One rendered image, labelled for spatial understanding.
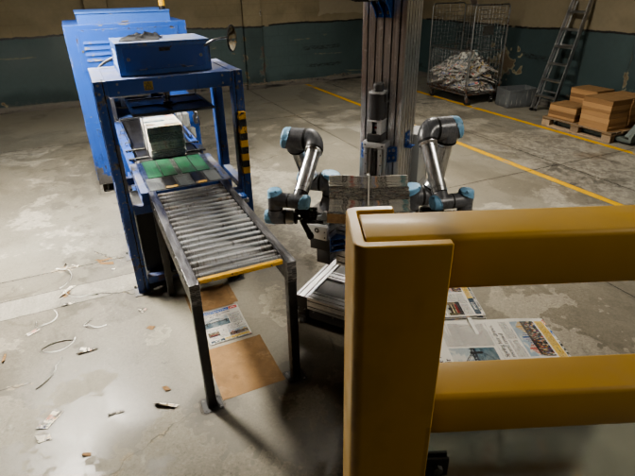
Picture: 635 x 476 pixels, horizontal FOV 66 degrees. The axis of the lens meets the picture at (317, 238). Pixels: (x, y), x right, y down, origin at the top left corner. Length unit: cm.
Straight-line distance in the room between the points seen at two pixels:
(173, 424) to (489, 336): 198
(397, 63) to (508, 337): 185
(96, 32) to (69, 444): 400
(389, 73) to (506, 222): 238
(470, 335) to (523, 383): 65
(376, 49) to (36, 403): 272
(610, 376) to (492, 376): 13
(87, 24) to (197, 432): 425
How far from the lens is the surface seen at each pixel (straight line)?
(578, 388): 64
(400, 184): 227
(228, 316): 350
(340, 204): 228
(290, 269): 252
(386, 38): 281
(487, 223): 49
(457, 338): 125
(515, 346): 127
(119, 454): 282
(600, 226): 53
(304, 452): 263
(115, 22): 580
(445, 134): 259
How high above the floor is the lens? 205
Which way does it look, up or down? 28 degrees down
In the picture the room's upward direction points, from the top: 1 degrees counter-clockwise
